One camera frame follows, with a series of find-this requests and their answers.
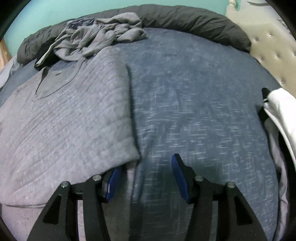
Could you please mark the crumpled grey garment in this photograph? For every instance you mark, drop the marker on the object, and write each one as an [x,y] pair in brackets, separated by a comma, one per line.
[97,37]

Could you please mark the grey knit sweater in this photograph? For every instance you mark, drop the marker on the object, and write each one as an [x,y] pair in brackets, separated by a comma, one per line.
[69,127]

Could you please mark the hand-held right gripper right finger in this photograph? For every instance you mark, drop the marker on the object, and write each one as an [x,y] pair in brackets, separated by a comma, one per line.
[180,178]

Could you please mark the folded grey garment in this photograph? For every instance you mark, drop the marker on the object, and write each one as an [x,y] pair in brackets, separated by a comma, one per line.
[277,162]

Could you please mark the dark grey rolled duvet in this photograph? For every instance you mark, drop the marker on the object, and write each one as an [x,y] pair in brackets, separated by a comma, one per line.
[196,20]

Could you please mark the light grey blanket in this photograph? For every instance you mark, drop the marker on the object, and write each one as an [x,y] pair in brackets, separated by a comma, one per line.
[7,71]

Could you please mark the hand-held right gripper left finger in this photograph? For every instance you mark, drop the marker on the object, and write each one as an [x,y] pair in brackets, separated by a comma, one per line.
[113,185]

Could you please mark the blue bed sheet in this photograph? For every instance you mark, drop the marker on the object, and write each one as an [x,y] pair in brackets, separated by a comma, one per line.
[196,104]

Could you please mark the folded white garment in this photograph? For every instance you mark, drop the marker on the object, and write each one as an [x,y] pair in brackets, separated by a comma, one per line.
[284,111]

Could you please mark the blue patterned garment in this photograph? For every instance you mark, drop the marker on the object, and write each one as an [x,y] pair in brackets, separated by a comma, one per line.
[78,23]

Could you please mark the wooden frame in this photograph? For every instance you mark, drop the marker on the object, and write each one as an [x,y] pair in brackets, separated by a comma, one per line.
[4,51]

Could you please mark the cream tufted headboard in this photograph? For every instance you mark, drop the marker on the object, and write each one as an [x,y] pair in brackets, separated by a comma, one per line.
[270,41]

